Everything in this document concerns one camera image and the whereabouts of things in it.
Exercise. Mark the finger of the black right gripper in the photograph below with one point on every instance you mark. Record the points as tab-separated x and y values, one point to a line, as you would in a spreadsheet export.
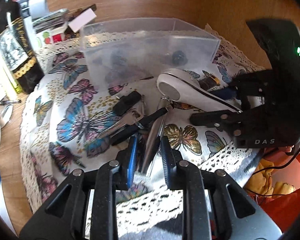
222	119

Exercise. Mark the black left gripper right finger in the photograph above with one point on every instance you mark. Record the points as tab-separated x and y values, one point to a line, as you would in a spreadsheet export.
213	202

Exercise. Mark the blue tipped left gripper left finger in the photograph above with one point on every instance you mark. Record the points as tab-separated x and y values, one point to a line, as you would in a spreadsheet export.
63	214

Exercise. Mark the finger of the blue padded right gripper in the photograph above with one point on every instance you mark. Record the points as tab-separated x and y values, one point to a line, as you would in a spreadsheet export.
225	93

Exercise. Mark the white handheld luggage scale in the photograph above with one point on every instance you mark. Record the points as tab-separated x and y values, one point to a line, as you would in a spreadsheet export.
180	86

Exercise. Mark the silver keys with black fob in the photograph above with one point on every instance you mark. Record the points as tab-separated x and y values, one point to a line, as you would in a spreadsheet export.
133	121

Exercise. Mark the person's right hand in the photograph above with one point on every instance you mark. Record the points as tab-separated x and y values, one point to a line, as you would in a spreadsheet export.
278	155

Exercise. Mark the yellow cloth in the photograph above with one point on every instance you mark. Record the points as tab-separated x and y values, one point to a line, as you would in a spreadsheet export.
261	184

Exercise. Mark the butterfly print lace tablecloth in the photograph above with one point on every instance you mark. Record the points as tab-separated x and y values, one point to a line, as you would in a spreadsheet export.
65	113

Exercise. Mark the clear plastic storage box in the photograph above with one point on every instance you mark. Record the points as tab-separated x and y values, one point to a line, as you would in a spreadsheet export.
127	50

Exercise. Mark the eyeglasses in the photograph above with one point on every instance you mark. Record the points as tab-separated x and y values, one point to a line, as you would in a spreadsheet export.
6	112

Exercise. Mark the small white box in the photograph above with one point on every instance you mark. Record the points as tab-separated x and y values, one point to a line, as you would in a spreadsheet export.
81	20

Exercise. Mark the dark wine bottle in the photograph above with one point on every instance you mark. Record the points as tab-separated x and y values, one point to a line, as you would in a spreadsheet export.
16	47

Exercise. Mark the stack of books and papers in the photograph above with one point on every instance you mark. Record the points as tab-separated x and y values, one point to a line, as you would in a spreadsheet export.
45	27

